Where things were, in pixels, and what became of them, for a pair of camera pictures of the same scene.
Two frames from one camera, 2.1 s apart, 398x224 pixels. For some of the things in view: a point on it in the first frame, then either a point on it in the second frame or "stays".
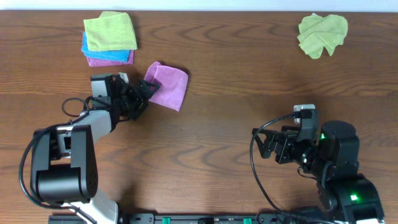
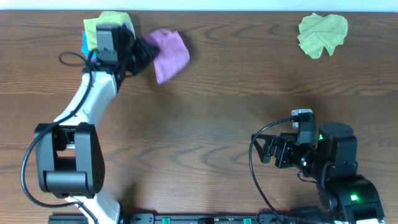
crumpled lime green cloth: [317, 33] stays
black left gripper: [140, 100] → [148, 53]
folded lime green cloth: [113, 30] stays
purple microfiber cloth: [173, 84] → [172, 56]
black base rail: [186, 218] stays
